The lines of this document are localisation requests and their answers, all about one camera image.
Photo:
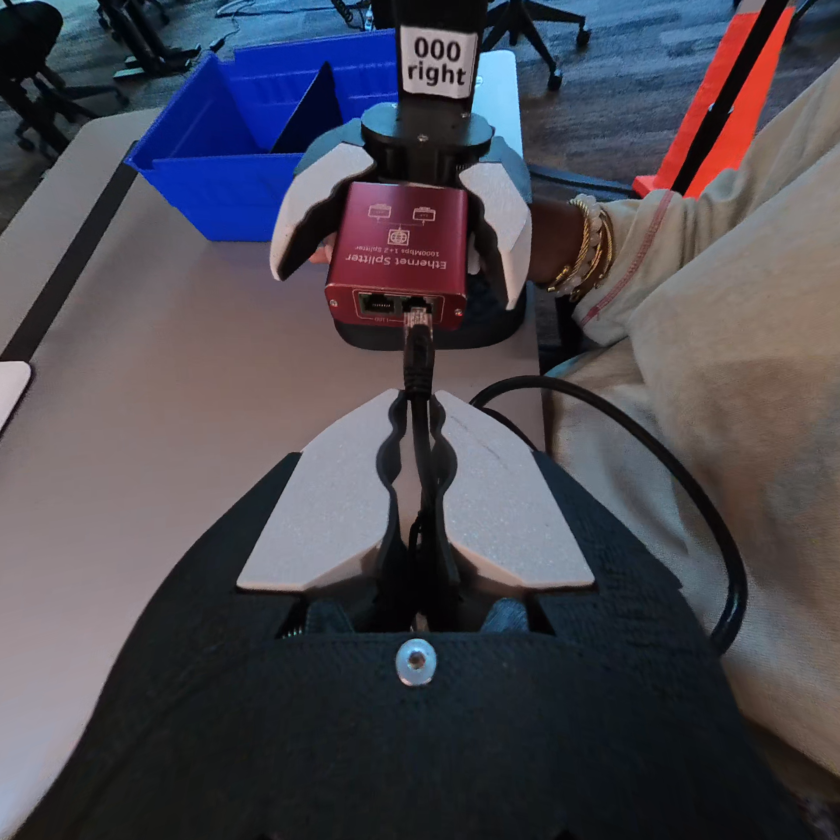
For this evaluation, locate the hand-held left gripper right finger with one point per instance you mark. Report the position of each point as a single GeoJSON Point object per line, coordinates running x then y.
{"type": "Point", "coordinates": [505, 512]}

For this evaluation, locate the red adapter box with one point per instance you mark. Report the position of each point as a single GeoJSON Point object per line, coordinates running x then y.
{"type": "Point", "coordinates": [394, 256]}

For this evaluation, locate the blue plastic bin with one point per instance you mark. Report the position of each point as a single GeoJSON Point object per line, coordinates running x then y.
{"type": "Point", "coordinates": [197, 177]}

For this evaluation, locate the person's right forearm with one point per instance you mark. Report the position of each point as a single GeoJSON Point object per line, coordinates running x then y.
{"type": "Point", "coordinates": [709, 216]}

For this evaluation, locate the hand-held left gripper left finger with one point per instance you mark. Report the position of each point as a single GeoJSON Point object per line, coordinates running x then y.
{"type": "Point", "coordinates": [321, 518]}

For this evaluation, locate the person's torso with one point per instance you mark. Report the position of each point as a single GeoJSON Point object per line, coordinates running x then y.
{"type": "Point", "coordinates": [722, 459]}

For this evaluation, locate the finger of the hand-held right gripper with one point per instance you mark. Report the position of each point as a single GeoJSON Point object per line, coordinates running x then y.
{"type": "Point", "coordinates": [508, 223]}
{"type": "Point", "coordinates": [308, 190]}

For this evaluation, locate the black textured pad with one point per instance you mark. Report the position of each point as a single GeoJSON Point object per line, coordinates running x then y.
{"type": "Point", "coordinates": [499, 321]}

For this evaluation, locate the person's right hand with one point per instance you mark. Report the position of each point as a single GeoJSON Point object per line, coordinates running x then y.
{"type": "Point", "coordinates": [554, 239]}

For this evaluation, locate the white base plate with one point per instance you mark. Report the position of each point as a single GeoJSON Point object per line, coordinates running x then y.
{"type": "Point", "coordinates": [499, 98]}

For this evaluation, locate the orange traffic cone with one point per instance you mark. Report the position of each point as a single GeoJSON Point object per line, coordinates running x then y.
{"type": "Point", "coordinates": [728, 98]}

